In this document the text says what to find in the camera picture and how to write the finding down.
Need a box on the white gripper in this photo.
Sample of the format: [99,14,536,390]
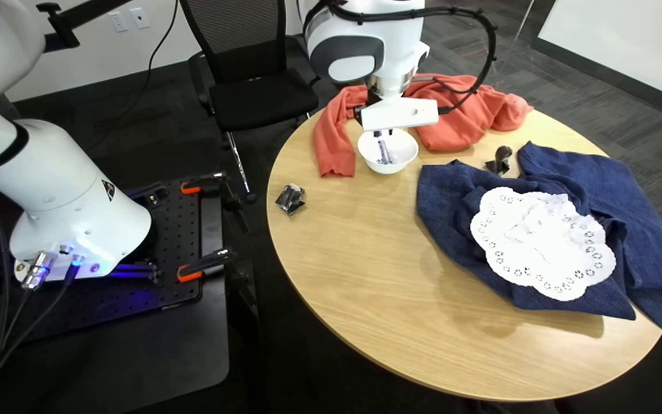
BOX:
[359,96,442,146]

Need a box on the purple and white marker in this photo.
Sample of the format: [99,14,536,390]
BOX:
[373,130,396,168]

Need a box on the white bowl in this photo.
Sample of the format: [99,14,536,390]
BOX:
[357,127,420,178]

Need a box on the orange cloth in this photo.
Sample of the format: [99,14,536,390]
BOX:
[313,71,536,180]

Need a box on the crumpled black grey wrapper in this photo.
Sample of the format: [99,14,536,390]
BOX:
[273,183,308,217]

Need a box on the small black clip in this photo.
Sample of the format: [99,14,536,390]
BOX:
[485,144,515,176]

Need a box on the black office chair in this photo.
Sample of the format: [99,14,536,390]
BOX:
[178,0,321,202]

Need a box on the white paper doily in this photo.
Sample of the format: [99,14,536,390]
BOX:
[467,185,617,305]

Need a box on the orange black clamp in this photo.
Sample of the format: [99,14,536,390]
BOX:
[178,171,229,199]
[175,246,235,286]

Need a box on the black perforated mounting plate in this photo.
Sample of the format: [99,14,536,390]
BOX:
[0,178,229,364]

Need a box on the dark blue cloth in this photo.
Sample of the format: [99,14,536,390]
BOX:
[413,141,662,331]

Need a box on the black robot stand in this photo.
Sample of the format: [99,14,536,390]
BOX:
[0,272,235,414]

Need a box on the black wall cable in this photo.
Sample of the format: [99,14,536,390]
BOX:
[126,0,184,101]

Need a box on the white wall outlet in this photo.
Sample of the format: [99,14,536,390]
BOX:
[111,7,152,34]

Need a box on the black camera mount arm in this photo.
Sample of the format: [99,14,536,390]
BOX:
[36,0,130,54]

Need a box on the black base cable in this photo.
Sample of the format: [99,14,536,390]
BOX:
[0,255,50,414]
[0,262,83,414]

